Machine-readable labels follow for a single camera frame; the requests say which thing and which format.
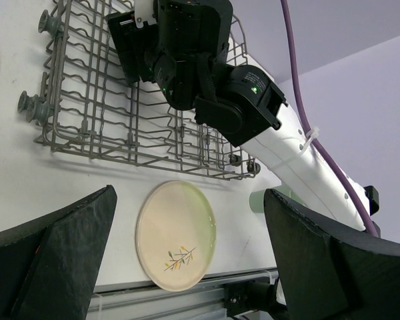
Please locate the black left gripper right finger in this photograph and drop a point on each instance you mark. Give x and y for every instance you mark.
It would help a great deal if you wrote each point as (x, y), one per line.
(329, 270)

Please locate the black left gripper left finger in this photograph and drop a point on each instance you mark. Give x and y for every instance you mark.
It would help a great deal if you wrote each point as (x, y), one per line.
(49, 266)

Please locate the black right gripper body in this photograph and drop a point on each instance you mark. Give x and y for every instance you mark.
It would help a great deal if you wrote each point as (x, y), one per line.
(184, 52)

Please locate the grey wire dish rack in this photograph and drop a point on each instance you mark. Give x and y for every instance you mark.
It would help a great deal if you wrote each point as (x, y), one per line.
(86, 108)

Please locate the pale green cup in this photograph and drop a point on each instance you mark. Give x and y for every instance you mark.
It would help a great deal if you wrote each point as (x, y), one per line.
(256, 199)

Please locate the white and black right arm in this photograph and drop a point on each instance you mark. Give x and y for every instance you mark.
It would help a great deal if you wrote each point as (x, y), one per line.
(252, 113)

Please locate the large pink green plate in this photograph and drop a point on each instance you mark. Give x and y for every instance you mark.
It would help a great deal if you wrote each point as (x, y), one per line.
(176, 235)

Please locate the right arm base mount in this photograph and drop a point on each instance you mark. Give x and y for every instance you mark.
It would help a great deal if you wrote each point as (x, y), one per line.
(254, 295)

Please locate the aluminium rail frame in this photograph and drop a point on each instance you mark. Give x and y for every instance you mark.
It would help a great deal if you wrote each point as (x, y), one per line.
(209, 299)

